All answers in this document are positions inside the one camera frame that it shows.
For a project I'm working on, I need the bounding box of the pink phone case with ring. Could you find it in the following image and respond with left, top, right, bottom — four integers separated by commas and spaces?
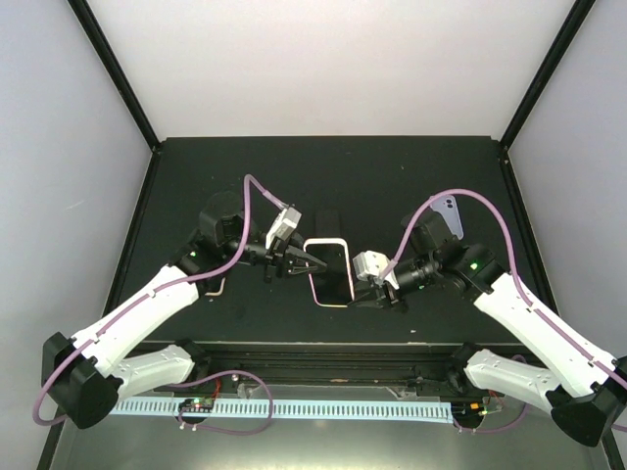
304, 237, 355, 307

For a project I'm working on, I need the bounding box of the black phone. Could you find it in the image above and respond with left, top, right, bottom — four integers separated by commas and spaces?
314, 209, 342, 238

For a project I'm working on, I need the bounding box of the gold rimmed phone case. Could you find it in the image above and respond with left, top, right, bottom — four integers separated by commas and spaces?
205, 278, 226, 297

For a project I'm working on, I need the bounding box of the lilac phone case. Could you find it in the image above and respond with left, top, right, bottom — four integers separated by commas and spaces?
430, 195, 464, 240

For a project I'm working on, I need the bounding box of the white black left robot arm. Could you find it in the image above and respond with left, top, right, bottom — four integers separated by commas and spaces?
32, 191, 326, 429

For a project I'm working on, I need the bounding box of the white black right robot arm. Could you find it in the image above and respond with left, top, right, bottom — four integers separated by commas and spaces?
353, 211, 626, 447

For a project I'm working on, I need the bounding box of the small circuit board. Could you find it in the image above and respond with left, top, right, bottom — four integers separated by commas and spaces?
178, 398, 215, 413

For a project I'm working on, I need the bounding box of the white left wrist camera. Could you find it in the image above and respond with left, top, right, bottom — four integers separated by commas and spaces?
265, 206, 302, 250

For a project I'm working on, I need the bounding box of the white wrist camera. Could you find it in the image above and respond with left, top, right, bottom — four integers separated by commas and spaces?
353, 251, 400, 290
265, 206, 302, 250

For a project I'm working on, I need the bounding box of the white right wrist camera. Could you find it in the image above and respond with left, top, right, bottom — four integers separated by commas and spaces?
353, 251, 400, 290

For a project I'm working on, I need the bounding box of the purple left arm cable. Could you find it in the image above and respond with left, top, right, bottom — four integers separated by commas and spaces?
31, 173, 290, 425

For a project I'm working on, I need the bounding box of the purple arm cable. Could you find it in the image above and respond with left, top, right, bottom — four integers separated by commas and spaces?
379, 188, 627, 434
31, 173, 290, 425

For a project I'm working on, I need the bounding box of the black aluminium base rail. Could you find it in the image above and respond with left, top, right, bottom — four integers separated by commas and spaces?
151, 341, 515, 393

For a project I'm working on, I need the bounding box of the light blue slotted cable duct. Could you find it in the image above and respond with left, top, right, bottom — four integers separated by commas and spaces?
111, 397, 454, 424

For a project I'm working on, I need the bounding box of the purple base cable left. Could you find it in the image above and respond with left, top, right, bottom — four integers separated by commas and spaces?
169, 369, 273, 437

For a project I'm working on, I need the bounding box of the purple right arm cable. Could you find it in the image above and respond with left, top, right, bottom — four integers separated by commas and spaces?
379, 188, 627, 434

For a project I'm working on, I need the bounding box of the left black frame post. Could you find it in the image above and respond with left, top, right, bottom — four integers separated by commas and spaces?
68, 0, 161, 152

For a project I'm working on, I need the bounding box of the black frame post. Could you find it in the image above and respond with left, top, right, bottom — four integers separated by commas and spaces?
500, 0, 597, 150
68, 0, 161, 152

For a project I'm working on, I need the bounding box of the right black frame post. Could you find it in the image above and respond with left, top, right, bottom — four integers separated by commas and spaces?
500, 0, 597, 150

